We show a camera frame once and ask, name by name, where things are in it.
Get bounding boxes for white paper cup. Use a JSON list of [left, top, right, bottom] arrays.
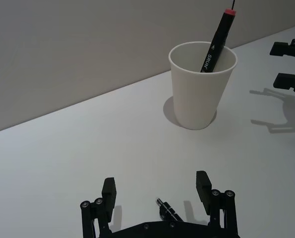
[[168, 41, 238, 130]]

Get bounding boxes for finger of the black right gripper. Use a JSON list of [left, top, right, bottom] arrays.
[[269, 38, 295, 60], [273, 72, 295, 99]]

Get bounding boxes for black marker red cap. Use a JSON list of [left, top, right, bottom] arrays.
[[200, 8, 237, 74]]

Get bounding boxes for white table cloth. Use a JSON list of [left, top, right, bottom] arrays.
[[0, 23, 295, 238]]

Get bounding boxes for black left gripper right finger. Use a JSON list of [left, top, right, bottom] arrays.
[[196, 170, 238, 231]]

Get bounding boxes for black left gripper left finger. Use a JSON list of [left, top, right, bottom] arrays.
[[80, 177, 118, 238]]

